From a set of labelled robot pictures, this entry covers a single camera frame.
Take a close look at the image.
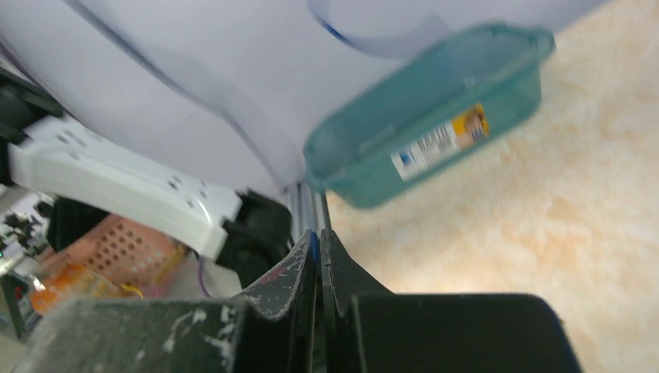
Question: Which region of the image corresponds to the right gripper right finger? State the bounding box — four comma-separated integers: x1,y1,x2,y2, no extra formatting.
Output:
319,230,581,372

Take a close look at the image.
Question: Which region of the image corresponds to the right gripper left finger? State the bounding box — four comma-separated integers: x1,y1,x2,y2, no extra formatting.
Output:
16,231,317,372

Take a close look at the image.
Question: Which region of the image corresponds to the dark blue cable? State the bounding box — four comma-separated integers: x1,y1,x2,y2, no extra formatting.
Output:
67,0,361,243

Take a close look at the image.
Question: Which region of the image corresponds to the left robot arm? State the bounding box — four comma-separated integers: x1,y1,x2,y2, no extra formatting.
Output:
1,70,292,286

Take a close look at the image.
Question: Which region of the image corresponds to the orange perforated basket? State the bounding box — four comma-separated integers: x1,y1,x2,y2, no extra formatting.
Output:
30,214,190,315

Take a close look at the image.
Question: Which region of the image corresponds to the teal transparent plastic tray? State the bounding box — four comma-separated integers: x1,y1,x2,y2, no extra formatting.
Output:
303,23,556,208

